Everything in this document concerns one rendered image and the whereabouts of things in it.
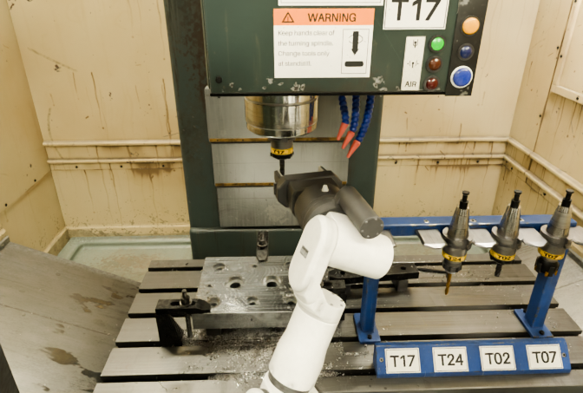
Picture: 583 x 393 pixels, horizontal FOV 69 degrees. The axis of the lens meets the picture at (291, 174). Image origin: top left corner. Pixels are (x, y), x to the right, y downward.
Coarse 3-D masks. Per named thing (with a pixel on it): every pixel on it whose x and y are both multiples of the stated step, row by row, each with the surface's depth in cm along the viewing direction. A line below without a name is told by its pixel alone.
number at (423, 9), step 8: (416, 0) 64; (424, 0) 65; (432, 0) 65; (440, 0) 65; (416, 8) 65; (424, 8) 65; (432, 8) 65; (440, 8) 65; (408, 16) 65; (416, 16) 66; (424, 16) 66; (432, 16) 66; (440, 16) 66
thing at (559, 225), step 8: (560, 208) 89; (568, 208) 89; (552, 216) 92; (560, 216) 90; (568, 216) 89; (552, 224) 91; (560, 224) 90; (568, 224) 90; (552, 232) 91; (560, 232) 90; (568, 232) 91
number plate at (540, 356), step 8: (536, 344) 98; (544, 344) 98; (552, 344) 98; (528, 352) 98; (536, 352) 98; (544, 352) 98; (552, 352) 98; (528, 360) 97; (536, 360) 97; (544, 360) 97; (552, 360) 97; (560, 360) 97; (536, 368) 97; (544, 368) 97; (552, 368) 97; (560, 368) 97
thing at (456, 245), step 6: (444, 228) 94; (444, 234) 92; (450, 240) 90; (456, 240) 89; (462, 240) 90; (468, 240) 90; (450, 246) 91; (456, 246) 90; (462, 246) 91; (468, 246) 91
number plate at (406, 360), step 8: (392, 352) 97; (400, 352) 97; (408, 352) 97; (416, 352) 97; (392, 360) 96; (400, 360) 96; (408, 360) 97; (416, 360) 97; (392, 368) 96; (400, 368) 96; (408, 368) 96; (416, 368) 96
